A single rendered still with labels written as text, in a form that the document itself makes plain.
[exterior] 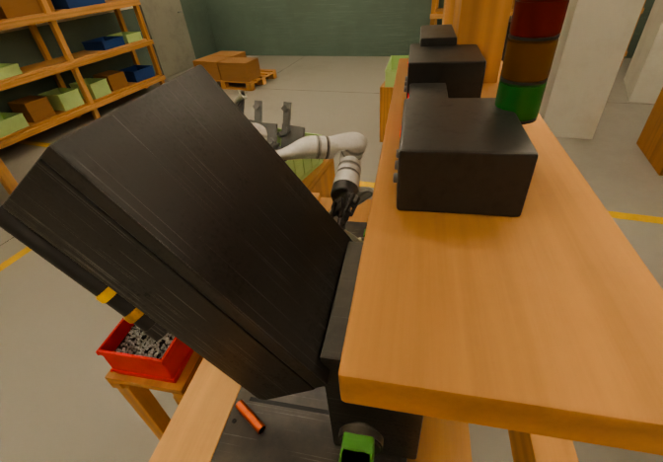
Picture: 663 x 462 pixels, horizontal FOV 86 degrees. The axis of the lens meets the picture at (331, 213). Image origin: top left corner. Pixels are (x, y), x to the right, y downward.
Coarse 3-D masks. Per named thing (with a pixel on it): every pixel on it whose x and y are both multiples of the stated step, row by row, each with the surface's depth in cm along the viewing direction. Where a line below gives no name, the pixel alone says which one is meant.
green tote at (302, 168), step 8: (280, 128) 212; (280, 144) 219; (288, 160) 179; (296, 160) 185; (304, 160) 192; (312, 160) 199; (320, 160) 207; (296, 168) 187; (304, 168) 193; (312, 168) 201; (304, 176) 195
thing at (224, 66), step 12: (192, 60) 624; (204, 60) 617; (216, 60) 610; (228, 60) 604; (240, 60) 597; (252, 60) 594; (216, 72) 613; (228, 72) 602; (240, 72) 593; (252, 72) 599; (264, 72) 641; (228, 84) 627; (252, 84) 600
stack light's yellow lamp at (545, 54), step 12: (516, 48) 38; (528, 48) 38; (540, 48) 37; (552, 48) 38; (504, 60) 40; (516, 60) 39; (528, 60) 38; (540, 60) 38; (552, 60) 39; (504, 72) 41; (516, 72) 39; (528, 72) 39; (540, 72) 39; (516, 84) 40; (528, 84) 39; (540, 84) 40
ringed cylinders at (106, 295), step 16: (0, 208) 50; (0, 224) 50; (16, 224) 50; (32, 240) 51; (48, 256) 52; (64, 256) 53; (64, 272) 54; (80, 272) 54; (96, 288) 55; (112, 304) 57; (128, 304) 57; (128, 320) 58; (144, 320) 59; (160, 336) 60
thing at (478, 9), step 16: (448, 0) 103; (464, 0) 66; (480, 0) 66; (496, 0) 65; (512, 0) 65; (448, 16) 105; (464, 16) 68; (480, 16) 67; (496, 16) 67; (464, 32) 69; (480, 32) 69; (496, 32) 68; (480, 48) 70; (496, 48) 70; (496, 64) 71; (496, 80) 73
